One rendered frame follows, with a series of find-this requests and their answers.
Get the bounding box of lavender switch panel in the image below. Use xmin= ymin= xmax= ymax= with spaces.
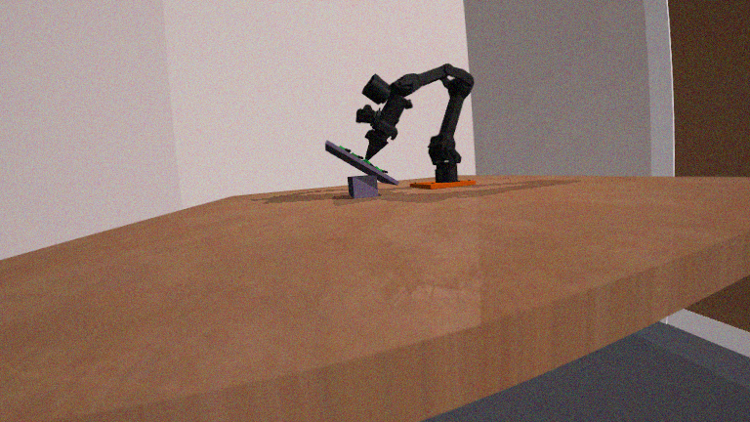
xmin=325 ymin=140 xmax=399 ymax=198

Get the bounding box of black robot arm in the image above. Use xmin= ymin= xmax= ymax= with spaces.
xmin=355 ymin=63 xmax=474 ymax=183

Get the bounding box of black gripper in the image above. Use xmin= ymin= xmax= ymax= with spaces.
xmin=365 ymin=108 xmax=399 ymax=160

